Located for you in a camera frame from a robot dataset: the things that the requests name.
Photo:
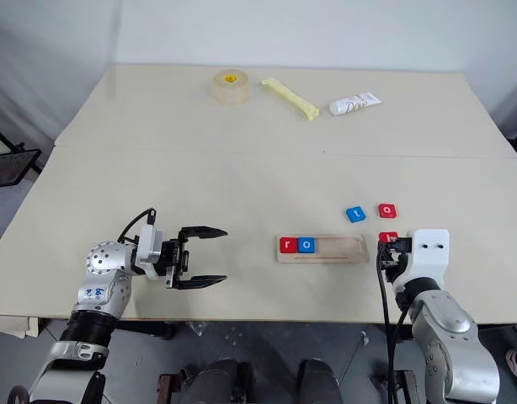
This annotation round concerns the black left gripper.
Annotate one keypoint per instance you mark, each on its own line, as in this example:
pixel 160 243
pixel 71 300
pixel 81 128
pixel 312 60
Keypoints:
pixel 174 258

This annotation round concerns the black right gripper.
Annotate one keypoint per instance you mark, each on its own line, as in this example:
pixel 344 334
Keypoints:
pixel 399 246

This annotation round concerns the red letter b block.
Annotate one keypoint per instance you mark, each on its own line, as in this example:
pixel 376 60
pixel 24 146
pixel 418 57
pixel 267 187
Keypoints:
pixel 387 236

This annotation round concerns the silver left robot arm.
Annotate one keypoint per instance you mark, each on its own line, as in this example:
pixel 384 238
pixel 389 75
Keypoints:
pixel 100 286

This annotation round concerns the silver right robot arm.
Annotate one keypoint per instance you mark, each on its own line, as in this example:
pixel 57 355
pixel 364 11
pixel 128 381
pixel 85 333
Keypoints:
pixel 448 336

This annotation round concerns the red letter o block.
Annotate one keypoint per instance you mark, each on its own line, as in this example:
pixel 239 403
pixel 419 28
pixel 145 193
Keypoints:
pixel 387 211

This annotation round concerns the blue letter t block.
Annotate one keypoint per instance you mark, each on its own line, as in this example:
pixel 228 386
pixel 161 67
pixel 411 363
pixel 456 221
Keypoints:
pixel 356 214

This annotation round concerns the wooden letter tray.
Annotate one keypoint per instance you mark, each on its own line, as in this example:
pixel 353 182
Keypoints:
pixel 338 250

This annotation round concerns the red letter r block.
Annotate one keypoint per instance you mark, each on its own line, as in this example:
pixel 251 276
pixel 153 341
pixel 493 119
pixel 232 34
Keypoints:
pixel 288 245

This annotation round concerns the blue letter o block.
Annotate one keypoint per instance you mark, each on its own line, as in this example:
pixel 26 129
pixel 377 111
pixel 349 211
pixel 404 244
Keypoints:
pixel 307 245

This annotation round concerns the dark rounded shape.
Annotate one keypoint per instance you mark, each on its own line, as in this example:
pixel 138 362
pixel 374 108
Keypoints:
pixel 218 381
pixel 319 381

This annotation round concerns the white Dove tube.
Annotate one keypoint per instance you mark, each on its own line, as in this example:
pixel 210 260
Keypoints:
pixel 353 104

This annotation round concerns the beige tape roll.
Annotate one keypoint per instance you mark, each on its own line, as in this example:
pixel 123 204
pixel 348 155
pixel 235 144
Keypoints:
pixel 231 90

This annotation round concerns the long yellow packet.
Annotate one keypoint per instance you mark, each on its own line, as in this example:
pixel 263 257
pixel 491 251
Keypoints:
pixel 290 100

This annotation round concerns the black tablet on stand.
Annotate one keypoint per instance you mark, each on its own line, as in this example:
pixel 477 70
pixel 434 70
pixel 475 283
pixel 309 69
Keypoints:
pixel 12 166

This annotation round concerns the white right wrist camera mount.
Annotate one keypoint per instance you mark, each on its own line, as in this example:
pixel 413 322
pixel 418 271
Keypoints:
pixel 429 261

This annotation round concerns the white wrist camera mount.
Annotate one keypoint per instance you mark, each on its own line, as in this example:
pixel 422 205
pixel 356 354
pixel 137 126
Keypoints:
pixel 149 248
pixel 429 261

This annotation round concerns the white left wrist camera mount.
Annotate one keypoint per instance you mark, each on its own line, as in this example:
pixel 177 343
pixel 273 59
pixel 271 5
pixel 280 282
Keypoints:
pixel 149 248

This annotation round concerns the black table frame bar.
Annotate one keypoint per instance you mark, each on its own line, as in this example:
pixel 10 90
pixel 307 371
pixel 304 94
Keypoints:
pixel 145 329

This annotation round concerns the rusty brown metal bracket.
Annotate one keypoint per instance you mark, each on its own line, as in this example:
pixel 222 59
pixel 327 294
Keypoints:
pixel 408 387
pixel 168 387

